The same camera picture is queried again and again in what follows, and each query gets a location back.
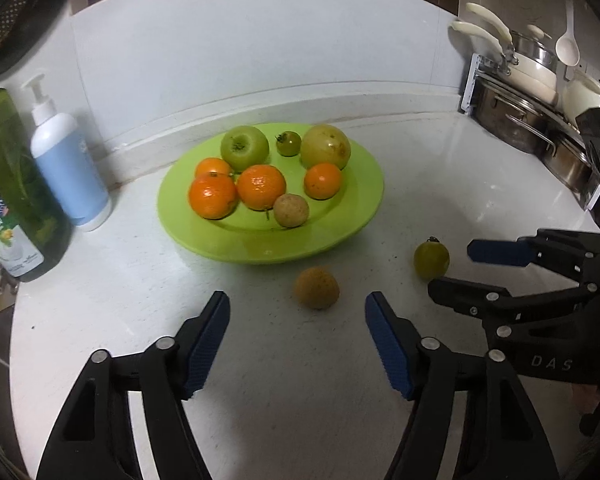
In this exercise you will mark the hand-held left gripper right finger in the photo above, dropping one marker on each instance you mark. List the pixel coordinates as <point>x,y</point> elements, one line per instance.
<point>392,350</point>

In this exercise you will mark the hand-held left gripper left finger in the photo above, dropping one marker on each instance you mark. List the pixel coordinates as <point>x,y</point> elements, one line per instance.
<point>207,345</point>

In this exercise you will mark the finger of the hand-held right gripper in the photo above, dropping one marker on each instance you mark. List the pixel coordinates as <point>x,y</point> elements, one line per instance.
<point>495,252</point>
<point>460,295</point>

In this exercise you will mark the yellowish green tomato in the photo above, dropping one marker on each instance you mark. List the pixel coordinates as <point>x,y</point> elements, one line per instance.
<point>431,260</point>

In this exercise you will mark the brown round fruit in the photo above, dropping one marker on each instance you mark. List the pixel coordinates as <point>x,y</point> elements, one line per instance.
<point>316,287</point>

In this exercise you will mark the green plate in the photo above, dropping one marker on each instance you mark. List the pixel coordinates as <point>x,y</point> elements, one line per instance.
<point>300,242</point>

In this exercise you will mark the large orange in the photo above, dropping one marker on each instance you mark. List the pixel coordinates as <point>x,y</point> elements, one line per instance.
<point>213,196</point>

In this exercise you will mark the small brown fruit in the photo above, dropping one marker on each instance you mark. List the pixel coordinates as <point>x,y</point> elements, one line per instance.
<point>290,210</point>

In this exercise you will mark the medium orange with stem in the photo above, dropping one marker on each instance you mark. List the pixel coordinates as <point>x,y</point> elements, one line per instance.
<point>261,186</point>

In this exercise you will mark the large yellow-green guava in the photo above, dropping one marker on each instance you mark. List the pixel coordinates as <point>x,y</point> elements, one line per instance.
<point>326,146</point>

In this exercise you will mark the green apple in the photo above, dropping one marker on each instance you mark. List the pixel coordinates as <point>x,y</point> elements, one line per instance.
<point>245,147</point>

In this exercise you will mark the dark green tomato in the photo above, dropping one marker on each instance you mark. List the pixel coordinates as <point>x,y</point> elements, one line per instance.
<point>288,143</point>

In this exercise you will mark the large steel pot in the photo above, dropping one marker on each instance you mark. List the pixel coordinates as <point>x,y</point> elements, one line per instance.
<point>570,160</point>
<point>510,120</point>

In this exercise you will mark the pot rack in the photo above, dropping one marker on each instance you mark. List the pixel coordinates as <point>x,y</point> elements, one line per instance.
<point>467,85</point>

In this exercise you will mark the small orange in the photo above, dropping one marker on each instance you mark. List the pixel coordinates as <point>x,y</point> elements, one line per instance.
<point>211,165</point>
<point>323,180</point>

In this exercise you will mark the white kettle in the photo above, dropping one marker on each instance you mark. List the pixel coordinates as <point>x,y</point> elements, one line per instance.
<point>585,95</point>

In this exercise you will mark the steel pot with lid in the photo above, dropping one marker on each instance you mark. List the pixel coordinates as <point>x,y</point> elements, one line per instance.
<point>535,50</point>

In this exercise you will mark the slim gooseneck faucet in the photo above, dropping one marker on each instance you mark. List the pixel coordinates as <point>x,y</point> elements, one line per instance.
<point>2,282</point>

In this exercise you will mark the white ladle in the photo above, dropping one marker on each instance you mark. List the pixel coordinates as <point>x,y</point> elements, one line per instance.
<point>567,45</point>

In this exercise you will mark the white and blue pump bottle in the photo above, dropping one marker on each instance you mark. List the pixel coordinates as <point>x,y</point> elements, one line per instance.
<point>67,160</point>

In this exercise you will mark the green dish soap bottle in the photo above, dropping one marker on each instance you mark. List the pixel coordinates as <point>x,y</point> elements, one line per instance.
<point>15,185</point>

